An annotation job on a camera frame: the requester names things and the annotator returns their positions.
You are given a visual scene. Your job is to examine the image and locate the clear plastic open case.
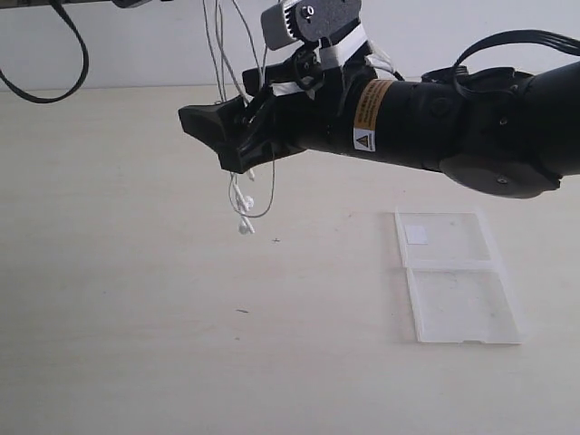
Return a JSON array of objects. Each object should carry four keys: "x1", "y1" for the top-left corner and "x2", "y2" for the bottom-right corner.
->
[{"x1": 394, "y1": 208, "x2": 526, "y2": 345}]

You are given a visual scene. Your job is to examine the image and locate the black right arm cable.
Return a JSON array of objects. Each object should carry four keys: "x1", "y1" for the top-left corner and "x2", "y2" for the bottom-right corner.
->
[{"x1": 452, "y1": 29, "x2": 580, "y2": 96}]

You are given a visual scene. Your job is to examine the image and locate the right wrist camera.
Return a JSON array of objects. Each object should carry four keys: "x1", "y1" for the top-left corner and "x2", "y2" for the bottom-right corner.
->
[{"x1": 260, "y1": 0, "x2": 371, "y2": 70}]

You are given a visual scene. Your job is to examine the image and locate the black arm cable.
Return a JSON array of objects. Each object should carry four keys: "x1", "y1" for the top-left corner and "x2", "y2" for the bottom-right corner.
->
[
  {"x1": 0, "y1": 0, "x2": 90, "y2": 104},
  {"x1": 452, "y1": 29, "x2": 580, "y2": 96}
]

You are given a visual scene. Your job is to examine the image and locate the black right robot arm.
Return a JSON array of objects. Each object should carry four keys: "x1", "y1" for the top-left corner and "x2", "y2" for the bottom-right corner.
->
[{"x1": 179, "y1": 57, "x2": 579, "y2": 198}]

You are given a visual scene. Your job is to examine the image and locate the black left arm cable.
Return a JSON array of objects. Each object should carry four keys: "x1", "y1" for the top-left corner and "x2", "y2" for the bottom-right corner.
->
[{"x1": 0, "y1": 0, "x2": 90, "y2": 104}]

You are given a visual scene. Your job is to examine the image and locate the white wired earphones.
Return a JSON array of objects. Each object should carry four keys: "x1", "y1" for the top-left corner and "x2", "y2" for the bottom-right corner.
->
[{"x1": 201, "y1": 1, "x2": 276, "y2": 236}]

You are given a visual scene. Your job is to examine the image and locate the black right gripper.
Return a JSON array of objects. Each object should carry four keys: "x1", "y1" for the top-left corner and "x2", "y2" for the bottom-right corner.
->
[{"x1": 178, "y1": 55, "x2": 426, "y2": 174}]

